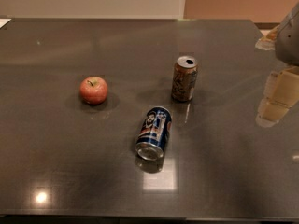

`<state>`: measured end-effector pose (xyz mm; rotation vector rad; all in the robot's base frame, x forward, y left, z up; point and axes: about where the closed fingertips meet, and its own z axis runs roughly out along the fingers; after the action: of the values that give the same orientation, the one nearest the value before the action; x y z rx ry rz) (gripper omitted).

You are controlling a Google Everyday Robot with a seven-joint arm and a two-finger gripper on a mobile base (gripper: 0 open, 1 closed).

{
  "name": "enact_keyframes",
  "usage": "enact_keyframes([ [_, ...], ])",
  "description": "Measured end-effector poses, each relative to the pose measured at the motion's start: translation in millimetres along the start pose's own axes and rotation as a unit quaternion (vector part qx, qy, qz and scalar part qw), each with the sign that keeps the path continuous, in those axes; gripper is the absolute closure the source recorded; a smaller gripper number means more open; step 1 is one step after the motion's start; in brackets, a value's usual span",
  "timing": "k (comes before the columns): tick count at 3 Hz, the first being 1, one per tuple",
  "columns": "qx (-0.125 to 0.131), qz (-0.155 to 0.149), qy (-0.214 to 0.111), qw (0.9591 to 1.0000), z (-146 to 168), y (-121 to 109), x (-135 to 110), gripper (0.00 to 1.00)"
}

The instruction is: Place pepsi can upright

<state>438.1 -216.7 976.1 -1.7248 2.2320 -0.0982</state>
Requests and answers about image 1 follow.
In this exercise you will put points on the red apple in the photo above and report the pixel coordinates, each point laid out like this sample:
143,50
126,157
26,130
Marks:
93,90

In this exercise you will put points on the white paper at table corner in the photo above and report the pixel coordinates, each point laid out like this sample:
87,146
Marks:
4,22

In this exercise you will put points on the blue pepsi can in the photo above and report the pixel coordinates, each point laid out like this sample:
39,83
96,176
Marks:
153,137

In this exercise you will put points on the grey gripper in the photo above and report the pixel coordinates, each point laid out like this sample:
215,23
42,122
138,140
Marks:
289,44

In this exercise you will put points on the orange brown soda can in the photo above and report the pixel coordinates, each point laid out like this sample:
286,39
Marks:
184,78

